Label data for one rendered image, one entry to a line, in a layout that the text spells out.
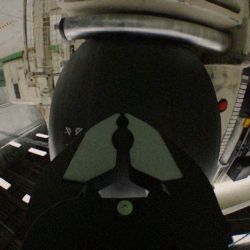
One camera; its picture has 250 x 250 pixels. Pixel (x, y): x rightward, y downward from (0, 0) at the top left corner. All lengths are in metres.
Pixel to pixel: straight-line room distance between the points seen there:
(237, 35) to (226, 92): 0.18
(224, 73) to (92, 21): 0.37
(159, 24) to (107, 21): 0.09
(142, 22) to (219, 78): 0.27
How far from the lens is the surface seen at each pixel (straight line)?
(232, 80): 0.45
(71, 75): 0.18
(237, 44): 0.32
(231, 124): 0.53
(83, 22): 0.25
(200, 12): 0.29
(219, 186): 1.03
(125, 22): 0.24
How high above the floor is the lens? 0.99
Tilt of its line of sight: 25 degrees up
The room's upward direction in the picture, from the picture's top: 179 degrees counter-clockwise
